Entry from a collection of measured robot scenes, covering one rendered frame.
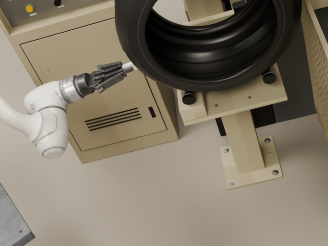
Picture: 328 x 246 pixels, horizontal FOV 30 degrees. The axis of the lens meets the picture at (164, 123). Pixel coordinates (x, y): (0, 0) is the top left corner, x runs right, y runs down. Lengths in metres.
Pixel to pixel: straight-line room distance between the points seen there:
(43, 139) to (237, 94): 0.70
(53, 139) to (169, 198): 1.10
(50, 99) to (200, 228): 1.07
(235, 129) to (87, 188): 0.90
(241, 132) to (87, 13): 0.86
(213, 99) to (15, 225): 0.86
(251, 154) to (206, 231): 0.41
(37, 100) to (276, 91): 0.82
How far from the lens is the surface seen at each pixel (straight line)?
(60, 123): 2.07
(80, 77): 2.12
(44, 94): 2.14
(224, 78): 2.00
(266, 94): 2.16
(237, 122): 2.71
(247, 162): 2.92
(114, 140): 3.21
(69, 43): 2.79
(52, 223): 3.18
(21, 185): 3.44
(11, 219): 2.38
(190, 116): 2.14
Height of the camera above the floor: 2.30
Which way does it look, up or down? 43 degrees down
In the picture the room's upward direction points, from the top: 23 degrees counter-clockwise
